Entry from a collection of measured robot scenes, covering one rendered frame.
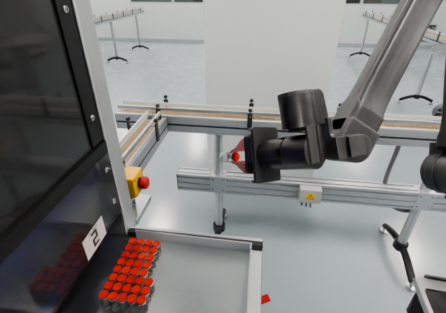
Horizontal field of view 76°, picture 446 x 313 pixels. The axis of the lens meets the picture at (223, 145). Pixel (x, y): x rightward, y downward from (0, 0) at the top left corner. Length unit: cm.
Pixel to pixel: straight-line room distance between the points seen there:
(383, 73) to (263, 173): 26
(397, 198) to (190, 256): 132
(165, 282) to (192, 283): 7
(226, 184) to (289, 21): 106
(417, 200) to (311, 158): 150
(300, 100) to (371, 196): 141
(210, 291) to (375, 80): 59
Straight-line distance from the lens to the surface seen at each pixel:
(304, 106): 46
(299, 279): 194
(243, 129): 149
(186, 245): 89
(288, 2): 195
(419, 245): 244
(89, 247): 76
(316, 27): 198
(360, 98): 52
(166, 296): 80
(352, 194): 179
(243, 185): 171
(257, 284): 81
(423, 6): 64
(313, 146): 46
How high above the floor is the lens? 154
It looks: 30 degrees down
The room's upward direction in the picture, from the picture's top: straight up
